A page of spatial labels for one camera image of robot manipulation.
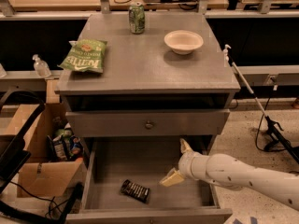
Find green soda can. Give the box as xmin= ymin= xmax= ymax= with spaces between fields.
xmin=129 ymin=2 xmax=145 ymax=35

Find small white pump bottle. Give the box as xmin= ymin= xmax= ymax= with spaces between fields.
xmin=223 ymin=44 xmax=231 ymax=66

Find clear sanitizer pump bottle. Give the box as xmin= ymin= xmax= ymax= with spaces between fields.
xmin=33 ymin=54 xmax=51 ymax=77

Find black chair frame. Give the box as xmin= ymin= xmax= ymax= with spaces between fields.
xmin=0 ymin=87 xmax=83 ymax=224

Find white reacher stick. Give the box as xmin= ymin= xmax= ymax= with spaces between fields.
xmin=231 ymin=62 xmax=299 ymax=163

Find green kettle chips bag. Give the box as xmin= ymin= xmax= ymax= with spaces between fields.
xmin=59 ymin=39 xmax=107 ymax=74

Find white paper bowl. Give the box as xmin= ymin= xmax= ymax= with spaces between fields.
xmin=164 ymin=30 xmax=204 ymax=55

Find black floor cable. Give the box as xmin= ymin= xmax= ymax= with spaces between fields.
xmin=254 ymin=84 xmax=299 ymax=175

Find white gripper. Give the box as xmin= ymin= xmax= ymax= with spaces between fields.
xmin=160 ymin=138 xmax=195 ymax=187

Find cardboard box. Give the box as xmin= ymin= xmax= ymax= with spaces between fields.
xmin=0 ymin=103 xmax=86 ymax=199

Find grey drawer cabinet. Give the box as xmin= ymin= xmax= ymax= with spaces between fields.
xmin=55 ymin=12 xmax=241 ymax=224

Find grey upper drawer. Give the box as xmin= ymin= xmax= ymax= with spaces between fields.
xmin=66 ymin=109 xmax=230 ymax=137

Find dark rxbar chocolate bar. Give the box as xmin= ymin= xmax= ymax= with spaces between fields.
xmin=121 ymin=180 xmax=150 ymax=203

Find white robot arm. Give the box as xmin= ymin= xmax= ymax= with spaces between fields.
xmin=160 ymin=138 xmax=299 ymax=210

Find open grey lower drawer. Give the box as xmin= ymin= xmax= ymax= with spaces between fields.
xmin=66 ymin=137 xmax=232 ymax=224

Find snack packages in box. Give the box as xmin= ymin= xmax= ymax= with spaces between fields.
xmin=47 ymin=123 xmax=83 ymax=161

